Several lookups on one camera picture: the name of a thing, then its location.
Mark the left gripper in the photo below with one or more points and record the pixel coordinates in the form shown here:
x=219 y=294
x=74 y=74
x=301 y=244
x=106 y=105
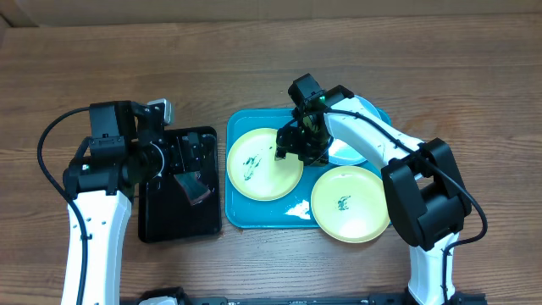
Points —
x=199 y=158

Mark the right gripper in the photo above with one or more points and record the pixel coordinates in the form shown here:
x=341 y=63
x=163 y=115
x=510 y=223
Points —
x=292 y=144

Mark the pink and green sponge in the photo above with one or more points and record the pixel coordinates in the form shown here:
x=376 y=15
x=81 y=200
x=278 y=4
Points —
x=193 y=187

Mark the yellow-green plate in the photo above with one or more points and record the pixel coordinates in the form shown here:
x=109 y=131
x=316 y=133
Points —
x=348 y=204
x=255 y=173

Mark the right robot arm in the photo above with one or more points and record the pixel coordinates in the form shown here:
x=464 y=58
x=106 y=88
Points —
x=425 y=195

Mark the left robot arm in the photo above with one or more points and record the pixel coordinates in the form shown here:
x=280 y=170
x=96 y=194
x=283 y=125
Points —
x=131 y=156

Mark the black plastic tray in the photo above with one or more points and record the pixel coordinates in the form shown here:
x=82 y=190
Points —
x=164 y=211

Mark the teal plastic tray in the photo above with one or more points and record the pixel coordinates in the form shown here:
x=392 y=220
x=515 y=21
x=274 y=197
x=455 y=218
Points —
x=289 y=212

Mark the light blue plate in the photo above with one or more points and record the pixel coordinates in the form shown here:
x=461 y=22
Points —
x=340 y=153

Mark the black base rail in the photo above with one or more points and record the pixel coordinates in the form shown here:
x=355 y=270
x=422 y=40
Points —
x=176 y=295

